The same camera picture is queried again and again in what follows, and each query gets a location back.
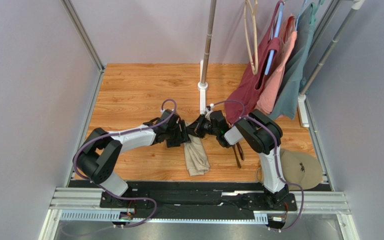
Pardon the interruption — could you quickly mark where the maroon tank top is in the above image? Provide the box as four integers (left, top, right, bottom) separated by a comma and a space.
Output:
224, 1, 286, 125

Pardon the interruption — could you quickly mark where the right rack pole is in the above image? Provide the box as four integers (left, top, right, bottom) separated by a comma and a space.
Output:
298, 0, 365, 100

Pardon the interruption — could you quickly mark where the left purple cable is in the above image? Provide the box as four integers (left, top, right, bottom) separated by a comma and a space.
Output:
72, 99, 158, 229

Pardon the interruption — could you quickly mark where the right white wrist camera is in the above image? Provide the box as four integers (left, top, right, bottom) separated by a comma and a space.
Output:
205, 103, 215, 121

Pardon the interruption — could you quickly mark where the left rack pole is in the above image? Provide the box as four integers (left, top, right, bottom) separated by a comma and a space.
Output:
199, 0, 217, 88

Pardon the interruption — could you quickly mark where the beige cloth napkin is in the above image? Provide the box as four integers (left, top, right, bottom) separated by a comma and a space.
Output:
183, 133, 211, 177

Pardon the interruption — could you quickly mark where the pink shirt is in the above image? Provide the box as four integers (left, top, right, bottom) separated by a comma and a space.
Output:
256, 15, 297, 115

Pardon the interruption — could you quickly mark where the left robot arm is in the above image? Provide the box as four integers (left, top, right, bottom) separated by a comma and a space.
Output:
73, 109, 190, 197

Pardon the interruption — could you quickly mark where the rack pole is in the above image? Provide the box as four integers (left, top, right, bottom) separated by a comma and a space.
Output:
298, 0, 365, 100
199, 0, 217, 88

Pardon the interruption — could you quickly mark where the beige wooden hanger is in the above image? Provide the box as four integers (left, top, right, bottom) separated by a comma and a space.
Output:
243, 0, 259, 76

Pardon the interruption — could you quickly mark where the blue hanger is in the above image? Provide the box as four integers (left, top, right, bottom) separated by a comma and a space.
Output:
264, 0, 285, 76

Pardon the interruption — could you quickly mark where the beige baseball cap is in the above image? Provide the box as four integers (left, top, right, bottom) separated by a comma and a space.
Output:
255, 148, 324, 191

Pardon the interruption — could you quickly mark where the teal shirt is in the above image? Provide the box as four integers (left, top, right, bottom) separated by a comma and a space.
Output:
268, 2, 319, 120

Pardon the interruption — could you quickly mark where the right aluminium corner post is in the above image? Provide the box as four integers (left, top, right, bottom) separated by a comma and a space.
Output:
296, 0, 341, 77

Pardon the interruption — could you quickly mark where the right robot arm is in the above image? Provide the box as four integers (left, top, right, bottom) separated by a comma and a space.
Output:
186, 109, 289, 208

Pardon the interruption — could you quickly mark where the aluminium frame rail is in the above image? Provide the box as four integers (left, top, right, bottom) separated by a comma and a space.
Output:
39, 187, 360, 240

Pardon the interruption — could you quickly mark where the right white rack foot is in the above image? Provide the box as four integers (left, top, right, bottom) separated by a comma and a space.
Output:
297, 94, 310, 128

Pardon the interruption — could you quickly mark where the aluminium corner post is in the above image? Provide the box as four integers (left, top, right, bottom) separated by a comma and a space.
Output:
296, 0, 341, 77
61, 0, 105, 73

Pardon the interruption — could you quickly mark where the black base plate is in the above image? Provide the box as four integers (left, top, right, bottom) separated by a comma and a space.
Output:
97, 181, 311, 221

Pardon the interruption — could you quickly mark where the left aluminium corner post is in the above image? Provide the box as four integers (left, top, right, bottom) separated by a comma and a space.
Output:
61, 0, 105, 73

